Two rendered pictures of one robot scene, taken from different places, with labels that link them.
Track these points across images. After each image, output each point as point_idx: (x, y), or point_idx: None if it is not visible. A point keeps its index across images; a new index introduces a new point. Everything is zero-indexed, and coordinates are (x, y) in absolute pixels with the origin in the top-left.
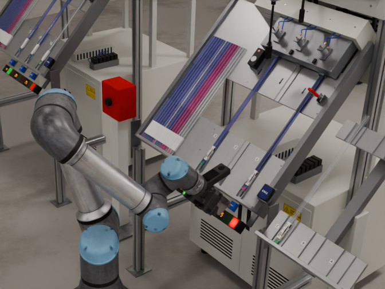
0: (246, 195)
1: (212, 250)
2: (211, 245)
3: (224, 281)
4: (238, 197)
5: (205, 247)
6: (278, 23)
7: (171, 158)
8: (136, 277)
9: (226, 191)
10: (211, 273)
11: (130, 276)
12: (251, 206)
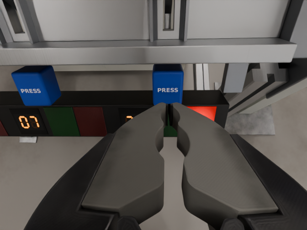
0: (197, 3)
1: (66, 68)
2: (60, 65)
3: (97, 81)
4: (188, 46)
5: (56, 69)
6: None
7: None
8: (37, 142)
9: (100, 54)
10: (82, 82)
11: (31, 145)
12: (290, 47)
